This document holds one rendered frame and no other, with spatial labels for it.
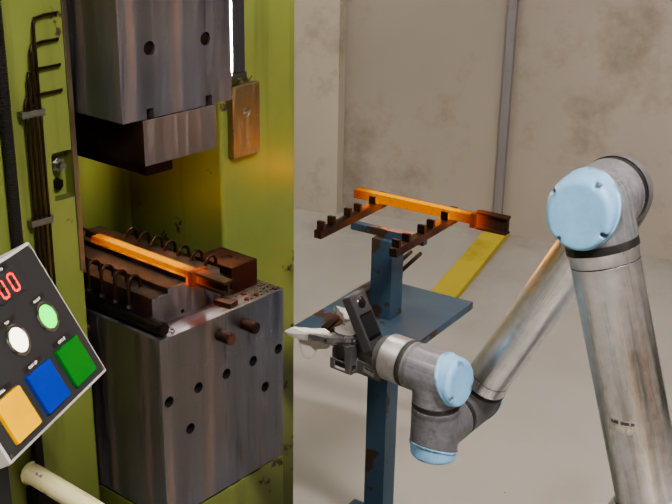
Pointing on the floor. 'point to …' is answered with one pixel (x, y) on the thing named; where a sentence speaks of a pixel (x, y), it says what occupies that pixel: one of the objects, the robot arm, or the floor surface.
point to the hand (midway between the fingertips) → (308, 316)
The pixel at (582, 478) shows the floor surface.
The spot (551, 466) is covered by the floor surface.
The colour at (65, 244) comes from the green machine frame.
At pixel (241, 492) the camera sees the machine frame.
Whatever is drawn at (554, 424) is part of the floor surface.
